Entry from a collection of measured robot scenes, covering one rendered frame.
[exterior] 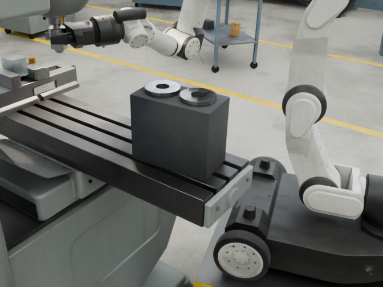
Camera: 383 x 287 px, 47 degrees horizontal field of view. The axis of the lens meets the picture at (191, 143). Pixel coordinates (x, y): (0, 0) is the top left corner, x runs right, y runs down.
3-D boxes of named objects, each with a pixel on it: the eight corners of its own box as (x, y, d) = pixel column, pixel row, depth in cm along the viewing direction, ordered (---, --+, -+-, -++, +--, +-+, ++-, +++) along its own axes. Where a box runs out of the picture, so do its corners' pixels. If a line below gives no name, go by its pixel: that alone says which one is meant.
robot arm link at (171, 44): (137, 42, 147) (168, 58, 164) (158, 53, 142) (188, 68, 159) (150, 13, 146) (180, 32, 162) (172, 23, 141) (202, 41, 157)
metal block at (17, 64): (17, 70, 148) (14, 53, 145) (28, 74, 145) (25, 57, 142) (3, 74, 144) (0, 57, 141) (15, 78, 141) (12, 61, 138)
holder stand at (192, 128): (155, 140, 126) (155, 74, 116) (225, 160, 117) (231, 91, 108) (131, 159, 117) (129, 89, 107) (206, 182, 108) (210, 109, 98)
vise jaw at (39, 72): (27, 68, 154) (25, 57, 152) (50, 76, 148) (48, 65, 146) (12, 73, 150) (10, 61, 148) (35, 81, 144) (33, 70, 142)
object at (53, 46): (71, 46, 128) (69, 29, 125) (60, 51, 124) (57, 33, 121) (58, 44, 129) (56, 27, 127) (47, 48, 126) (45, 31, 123)
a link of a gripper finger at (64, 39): (49, 35, 121) (70, 32, 124) (51, 45, 123) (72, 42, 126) (51, 36, 120) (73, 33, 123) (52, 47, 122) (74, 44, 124)
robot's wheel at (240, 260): (267, 278, 159) (274, 236, 149) (265, 288, 155) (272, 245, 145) (214, 265, 164) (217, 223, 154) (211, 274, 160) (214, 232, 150)
